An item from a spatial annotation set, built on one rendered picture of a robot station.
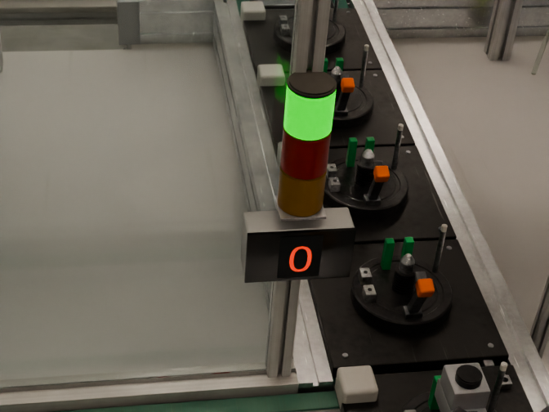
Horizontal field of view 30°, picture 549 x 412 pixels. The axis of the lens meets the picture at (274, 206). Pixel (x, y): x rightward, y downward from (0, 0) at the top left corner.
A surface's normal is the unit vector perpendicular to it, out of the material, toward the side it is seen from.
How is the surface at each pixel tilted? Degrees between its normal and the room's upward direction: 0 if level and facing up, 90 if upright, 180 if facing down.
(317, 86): 0
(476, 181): 0
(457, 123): 0
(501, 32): 90
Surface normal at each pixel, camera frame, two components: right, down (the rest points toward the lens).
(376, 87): 0.07, -0.78
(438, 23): 0.15, 0.63
